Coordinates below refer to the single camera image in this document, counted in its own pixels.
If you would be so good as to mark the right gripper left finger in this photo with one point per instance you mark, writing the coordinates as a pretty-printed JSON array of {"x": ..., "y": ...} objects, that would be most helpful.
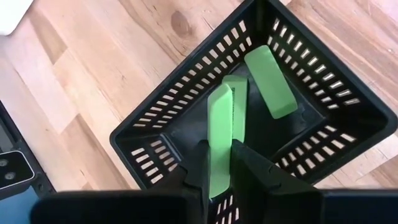
[{"x": 199, "y": 168}]

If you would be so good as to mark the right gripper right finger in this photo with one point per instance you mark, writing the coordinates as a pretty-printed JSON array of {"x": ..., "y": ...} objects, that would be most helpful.
[{"x": 258, "y": 186}]

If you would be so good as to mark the green eraser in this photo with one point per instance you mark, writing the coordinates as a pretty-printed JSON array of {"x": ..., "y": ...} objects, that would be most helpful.
[
  {"x": 239, "y": 105},
  {"x": 220, "y": 133},
  {"x": 270, "y": 81}
]

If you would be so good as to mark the black perforated plastic basket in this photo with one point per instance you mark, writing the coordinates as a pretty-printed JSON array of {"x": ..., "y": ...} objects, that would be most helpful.
[{"x": 192, "y": 124}]

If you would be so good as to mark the white plastic bin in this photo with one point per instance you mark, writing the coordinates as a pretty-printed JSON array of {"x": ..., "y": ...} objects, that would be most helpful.
[{"x": 12, "y": 15}]

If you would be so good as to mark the black aluminium table frame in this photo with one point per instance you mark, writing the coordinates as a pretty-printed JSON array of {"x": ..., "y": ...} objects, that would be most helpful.
[{"x": 43, "y": 186}]

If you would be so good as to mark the grey depth camera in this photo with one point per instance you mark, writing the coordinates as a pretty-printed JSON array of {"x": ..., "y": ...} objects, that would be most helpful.
[{"x": 15, "y": 169}]

